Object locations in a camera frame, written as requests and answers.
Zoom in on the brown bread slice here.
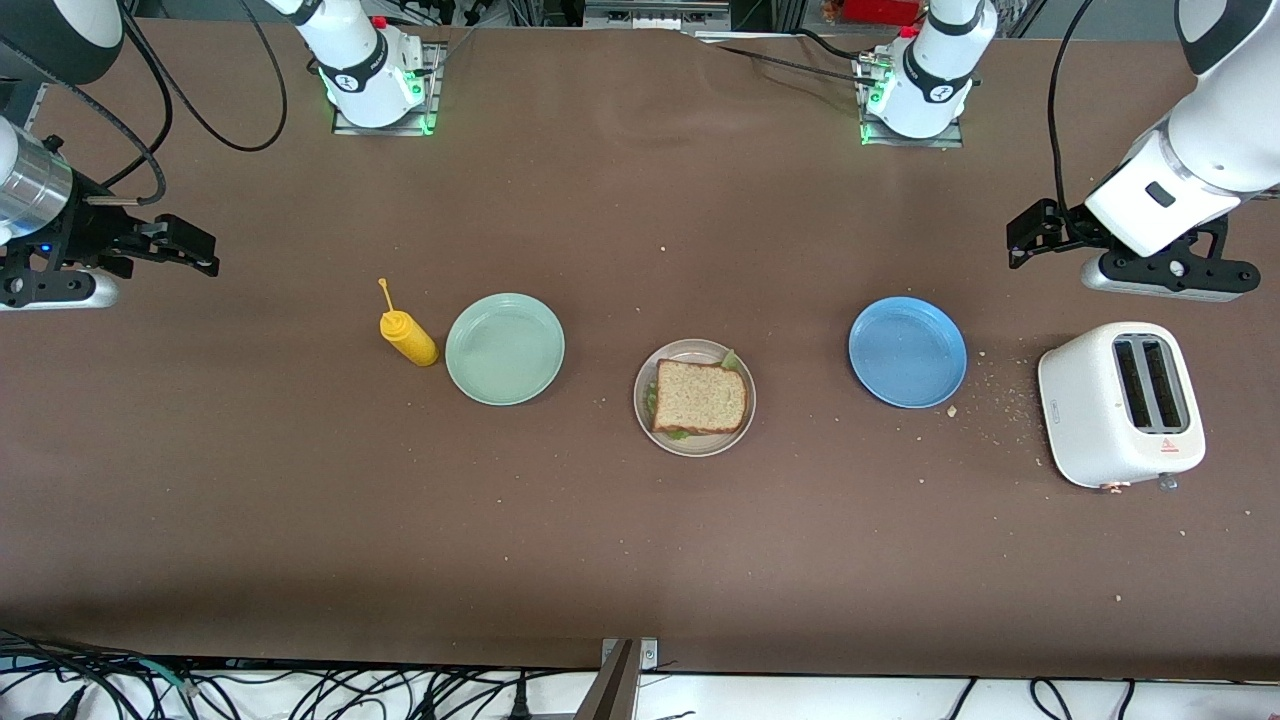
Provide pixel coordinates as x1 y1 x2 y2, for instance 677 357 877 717
651 359 751 437

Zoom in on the yellow squeeze bottle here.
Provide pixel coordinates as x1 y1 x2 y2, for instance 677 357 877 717
377 278 440 368

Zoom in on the small metal bracket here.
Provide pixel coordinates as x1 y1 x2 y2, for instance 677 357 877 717
600 637 660 673

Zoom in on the blue plate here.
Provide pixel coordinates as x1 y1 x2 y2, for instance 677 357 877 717
848 296 969 410

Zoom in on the black table cable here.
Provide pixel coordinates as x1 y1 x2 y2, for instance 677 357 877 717
790 28 881 63
700 38 883 89

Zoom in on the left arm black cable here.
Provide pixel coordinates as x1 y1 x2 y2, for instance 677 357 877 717
1046 0 1093 213

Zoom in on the green lettuce leaf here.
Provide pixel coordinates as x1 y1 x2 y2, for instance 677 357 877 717
643 347 745 442

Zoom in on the red box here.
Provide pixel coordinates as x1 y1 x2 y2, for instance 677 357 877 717
822 0 923 27

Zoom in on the pale green plate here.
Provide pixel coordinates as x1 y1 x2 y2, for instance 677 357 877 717
445 292 567 407

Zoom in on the beige plate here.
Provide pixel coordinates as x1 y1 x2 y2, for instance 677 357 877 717
633 338 758 459

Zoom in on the white toaster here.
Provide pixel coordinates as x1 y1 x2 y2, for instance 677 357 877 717
1037 321 1208 494

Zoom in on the grey metal equipment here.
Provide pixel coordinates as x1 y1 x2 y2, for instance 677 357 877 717
583 0 733 31

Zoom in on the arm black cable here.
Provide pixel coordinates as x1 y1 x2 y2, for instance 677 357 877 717
0 0 290 207
1046 0 1093 213

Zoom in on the grey metal bar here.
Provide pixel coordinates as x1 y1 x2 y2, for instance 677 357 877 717
573 640 637 720

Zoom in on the teal floor cable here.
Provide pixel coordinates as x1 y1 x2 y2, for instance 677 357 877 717
128 658 203 695

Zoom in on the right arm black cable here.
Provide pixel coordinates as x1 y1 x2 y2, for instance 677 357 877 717
0 0 290 207

